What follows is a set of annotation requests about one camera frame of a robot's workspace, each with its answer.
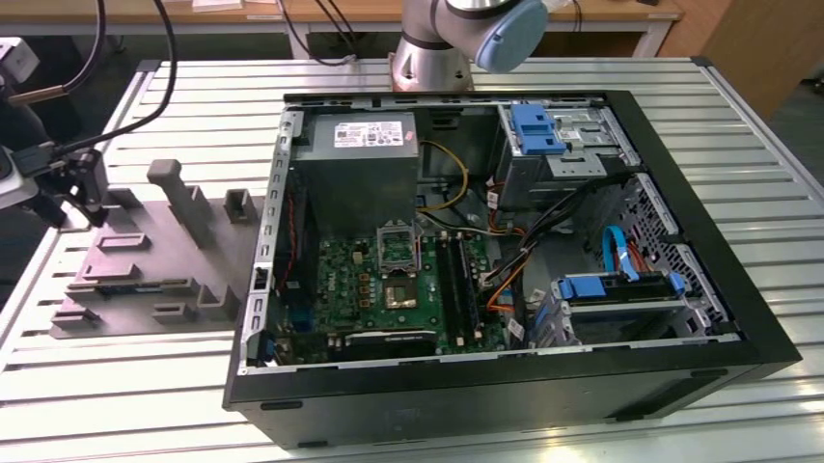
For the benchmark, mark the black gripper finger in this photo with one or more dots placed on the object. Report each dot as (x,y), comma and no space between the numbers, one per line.
(89,183)
(49,209)

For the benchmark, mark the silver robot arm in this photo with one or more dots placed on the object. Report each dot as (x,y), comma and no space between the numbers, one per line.
(425,62)

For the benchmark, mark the CPU socket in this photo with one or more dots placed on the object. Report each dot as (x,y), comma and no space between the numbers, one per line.
(402,295)

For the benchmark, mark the dark green RAM stick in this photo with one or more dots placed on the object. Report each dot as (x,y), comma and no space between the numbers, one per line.
(128,291)

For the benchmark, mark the grey parts rack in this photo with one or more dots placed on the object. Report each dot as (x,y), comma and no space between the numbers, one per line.
(174,270)

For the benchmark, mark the black case fan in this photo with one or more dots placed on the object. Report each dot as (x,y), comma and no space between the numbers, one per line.
(307,260)

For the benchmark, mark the white box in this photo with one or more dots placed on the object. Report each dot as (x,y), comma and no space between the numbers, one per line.
(218,5)

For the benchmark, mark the grey power supply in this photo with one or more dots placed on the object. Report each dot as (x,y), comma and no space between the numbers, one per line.
(361,183)

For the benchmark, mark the white four pin connector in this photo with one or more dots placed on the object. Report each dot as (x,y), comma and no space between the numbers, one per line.
(357,256)

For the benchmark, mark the green motherboard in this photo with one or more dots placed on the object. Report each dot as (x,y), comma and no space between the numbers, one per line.
(347,294)

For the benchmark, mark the black graphics card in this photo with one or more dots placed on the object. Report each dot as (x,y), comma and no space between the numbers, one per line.
(389,340)

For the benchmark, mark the black RAM slot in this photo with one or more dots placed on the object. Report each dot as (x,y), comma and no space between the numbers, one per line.
(463,287)
(449,287)
(455,287)

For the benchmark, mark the black PC case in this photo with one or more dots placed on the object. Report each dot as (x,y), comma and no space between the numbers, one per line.
(450,400)

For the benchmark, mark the silver drive cage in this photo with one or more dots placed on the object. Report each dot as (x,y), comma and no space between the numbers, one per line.
(566,169)

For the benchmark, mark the hard disk in blue carrier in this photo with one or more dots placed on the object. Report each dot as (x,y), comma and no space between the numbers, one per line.
(582,288)

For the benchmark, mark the silver disk bay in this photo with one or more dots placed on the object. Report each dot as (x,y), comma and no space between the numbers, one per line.
(628,305)

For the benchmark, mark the wooden cabinet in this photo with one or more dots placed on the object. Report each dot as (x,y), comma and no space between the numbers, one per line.
(753,48)

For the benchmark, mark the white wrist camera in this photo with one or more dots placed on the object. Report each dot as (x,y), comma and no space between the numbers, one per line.
(16,183)
(19,60)

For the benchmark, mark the blue drive bracket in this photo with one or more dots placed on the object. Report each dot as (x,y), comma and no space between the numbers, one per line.
(530,130)

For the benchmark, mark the wooden desk white frame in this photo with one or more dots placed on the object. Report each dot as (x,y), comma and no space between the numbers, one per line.
(612,10)

